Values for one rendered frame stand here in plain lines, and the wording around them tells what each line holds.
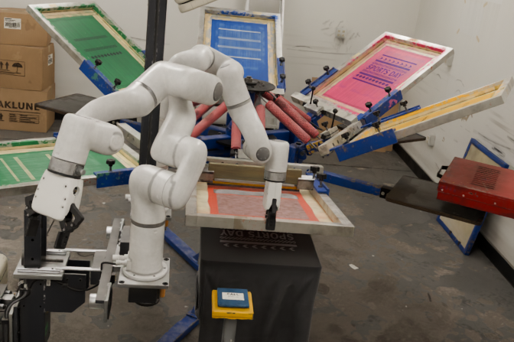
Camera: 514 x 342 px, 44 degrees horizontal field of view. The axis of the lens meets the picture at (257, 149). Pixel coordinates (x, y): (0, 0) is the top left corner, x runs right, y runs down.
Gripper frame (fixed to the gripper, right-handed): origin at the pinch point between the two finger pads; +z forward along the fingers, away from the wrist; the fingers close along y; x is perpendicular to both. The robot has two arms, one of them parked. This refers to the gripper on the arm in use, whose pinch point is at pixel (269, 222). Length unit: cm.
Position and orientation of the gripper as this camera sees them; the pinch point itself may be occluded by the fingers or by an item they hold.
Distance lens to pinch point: 221.7
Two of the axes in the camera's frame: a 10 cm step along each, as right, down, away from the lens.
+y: 0.9, 1.7, -9.8
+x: 9.9, 0.9, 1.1
